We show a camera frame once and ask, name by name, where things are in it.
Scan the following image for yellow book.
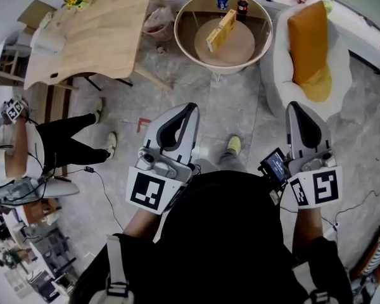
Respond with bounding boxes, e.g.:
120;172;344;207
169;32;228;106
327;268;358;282
205;8;238;53

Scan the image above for person's left forearm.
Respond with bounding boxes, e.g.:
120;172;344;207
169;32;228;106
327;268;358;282
123;208;167;243

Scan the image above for person's right yellow shoe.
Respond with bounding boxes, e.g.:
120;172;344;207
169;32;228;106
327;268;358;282
226;134;243;156

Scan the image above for white power adapter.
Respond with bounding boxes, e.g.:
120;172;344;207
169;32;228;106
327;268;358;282
322;222;341;238

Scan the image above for small wooden cabinet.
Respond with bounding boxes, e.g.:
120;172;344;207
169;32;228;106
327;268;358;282
22;198;63;226

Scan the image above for orange cushion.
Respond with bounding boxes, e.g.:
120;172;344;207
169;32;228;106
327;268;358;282
286;0;331;86

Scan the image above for black floor cable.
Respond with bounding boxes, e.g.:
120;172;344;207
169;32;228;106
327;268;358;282
334;185;380;231
66;166;124;232

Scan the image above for grey shoulder strap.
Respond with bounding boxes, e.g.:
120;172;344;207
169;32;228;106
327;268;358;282
291;261;333;304
106;232;136;304

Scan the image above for dark cola bottle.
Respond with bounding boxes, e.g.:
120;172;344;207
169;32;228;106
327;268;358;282
236;0;250;22

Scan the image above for white tissue pack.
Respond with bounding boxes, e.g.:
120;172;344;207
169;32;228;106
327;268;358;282
33;30;66;55

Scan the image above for striped cushion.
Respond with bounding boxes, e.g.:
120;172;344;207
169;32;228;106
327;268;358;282
362;237;380;274

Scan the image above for round glass coffee table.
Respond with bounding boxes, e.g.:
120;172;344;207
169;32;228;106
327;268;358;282
173;0;274;75

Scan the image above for cardboard box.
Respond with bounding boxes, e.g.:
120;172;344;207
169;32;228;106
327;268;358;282
17;0;56;34

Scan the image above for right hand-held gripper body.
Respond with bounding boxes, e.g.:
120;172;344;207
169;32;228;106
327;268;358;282
280;148;344;213

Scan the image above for light wooden table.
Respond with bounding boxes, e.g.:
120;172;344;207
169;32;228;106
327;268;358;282
23;0;174;91

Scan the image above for pink mesh waste basket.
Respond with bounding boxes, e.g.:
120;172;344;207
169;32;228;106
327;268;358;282
142;6;175;42

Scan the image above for person's black shirt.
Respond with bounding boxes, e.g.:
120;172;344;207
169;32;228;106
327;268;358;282
69;169;354;304

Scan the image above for small black monitor screen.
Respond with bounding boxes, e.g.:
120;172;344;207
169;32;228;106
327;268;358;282
257;147;288;191

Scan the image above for black chair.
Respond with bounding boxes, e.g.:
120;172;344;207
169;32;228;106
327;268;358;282
82;73;134;92

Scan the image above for white egg-shaped seat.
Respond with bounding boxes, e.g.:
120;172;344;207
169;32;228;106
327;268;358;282
260;0;355;123

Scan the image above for person's grey jeans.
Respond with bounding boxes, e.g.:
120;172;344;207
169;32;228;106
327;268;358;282
193;150;246;179

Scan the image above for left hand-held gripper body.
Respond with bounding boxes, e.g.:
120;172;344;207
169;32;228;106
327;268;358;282
125;146;197;215

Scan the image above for person's right forearm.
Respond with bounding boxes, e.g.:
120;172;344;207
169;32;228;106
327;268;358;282
294;206;326;256

